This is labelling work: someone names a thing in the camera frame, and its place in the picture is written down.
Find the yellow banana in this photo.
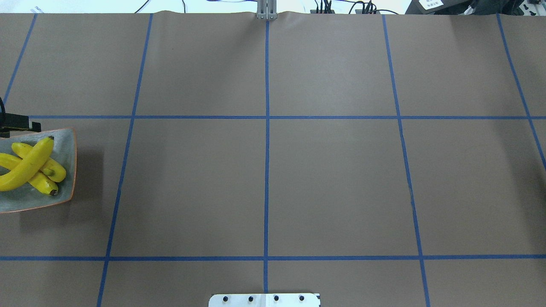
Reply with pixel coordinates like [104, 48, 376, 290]
[11, 142, 67, 182]
[0, 136, 55, 192]
[0, 153, 59, 196]

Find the grey square plate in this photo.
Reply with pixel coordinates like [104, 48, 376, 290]
[0, 128, 77, 214]

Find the black box with label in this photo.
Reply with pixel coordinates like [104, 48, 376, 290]
[404, 0, 472, 15]

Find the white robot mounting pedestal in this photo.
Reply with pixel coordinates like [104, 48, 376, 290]
[208, 293, 321, 307]

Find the aluminium frame post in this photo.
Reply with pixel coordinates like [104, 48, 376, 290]
[256, 0, 277, 21]

